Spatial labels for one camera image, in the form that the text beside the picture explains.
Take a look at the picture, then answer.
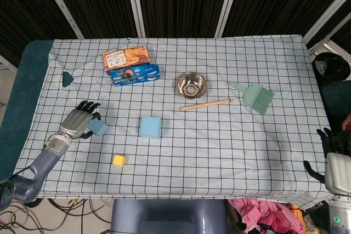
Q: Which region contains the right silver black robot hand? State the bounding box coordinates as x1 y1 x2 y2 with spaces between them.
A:
303 127 351 197

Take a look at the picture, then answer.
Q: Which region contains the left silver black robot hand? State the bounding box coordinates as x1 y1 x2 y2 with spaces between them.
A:
59 100 101 140

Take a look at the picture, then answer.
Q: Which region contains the small blue foam cube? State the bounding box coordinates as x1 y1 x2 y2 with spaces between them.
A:
88 118 110 137

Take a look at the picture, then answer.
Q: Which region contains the yellow foam cube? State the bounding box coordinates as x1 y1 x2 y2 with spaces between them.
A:
112 155 127 167

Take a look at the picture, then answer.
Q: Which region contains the green hand brush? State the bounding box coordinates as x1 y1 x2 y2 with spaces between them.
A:
229 82 275 116

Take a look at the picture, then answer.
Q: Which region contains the large blue foam cube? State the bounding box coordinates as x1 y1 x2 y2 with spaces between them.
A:
140 116 162 139

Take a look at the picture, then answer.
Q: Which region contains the orange biscuit box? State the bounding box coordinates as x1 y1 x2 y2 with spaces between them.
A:
103 45 151 71

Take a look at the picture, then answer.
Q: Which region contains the blue Oreo cookie box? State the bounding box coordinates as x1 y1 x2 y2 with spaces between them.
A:
110 64 161 87

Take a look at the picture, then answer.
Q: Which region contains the pink cloth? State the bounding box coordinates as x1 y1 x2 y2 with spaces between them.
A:
229 198 305 234

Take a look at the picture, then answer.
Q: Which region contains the black bin bag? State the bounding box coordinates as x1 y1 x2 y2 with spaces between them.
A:
312 52 351 84

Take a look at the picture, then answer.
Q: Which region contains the white black checkered tablecloth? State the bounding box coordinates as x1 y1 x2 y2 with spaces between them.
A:
15 34 334 210

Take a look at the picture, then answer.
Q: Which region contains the stainless steel bowl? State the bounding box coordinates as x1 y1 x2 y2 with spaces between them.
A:
176 71 208 99

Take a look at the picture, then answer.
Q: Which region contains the wooden stick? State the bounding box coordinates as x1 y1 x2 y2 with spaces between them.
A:
179 98 235 112

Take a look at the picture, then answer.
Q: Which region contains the blue-grey robot torso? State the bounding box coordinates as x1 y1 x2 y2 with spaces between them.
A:
110 198 228 234

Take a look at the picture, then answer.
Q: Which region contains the white partition frame post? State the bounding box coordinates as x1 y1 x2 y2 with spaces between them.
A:
37 0 84 39
303 0 351 44
215 0 244 38
124 0 146 38

